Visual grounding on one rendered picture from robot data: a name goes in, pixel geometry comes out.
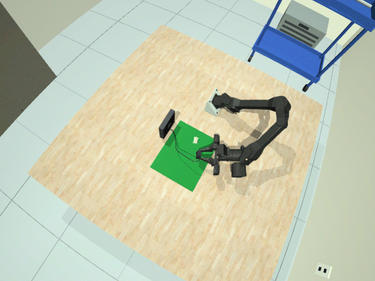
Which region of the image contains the green circuit board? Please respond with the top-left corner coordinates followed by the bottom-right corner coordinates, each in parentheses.
top-left (150, 121), bottom-right (214, 192)

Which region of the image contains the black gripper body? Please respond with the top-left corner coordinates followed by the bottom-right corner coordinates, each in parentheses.
top-left (213, 134), bottom-right (232, 175)

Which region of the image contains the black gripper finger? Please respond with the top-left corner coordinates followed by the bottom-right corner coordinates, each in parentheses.
top-left (200, 157), bottom-right (213, 167)
top-left (201, 143), bottom-right (213, 152)

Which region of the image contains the black cable with plug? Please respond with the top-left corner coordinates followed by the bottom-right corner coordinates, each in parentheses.
top-left (196, 150), bottom-right (201, 162)

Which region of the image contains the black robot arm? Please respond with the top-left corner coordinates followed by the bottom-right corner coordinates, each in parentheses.
top-left (212, 92), bottom-right (291, 178)

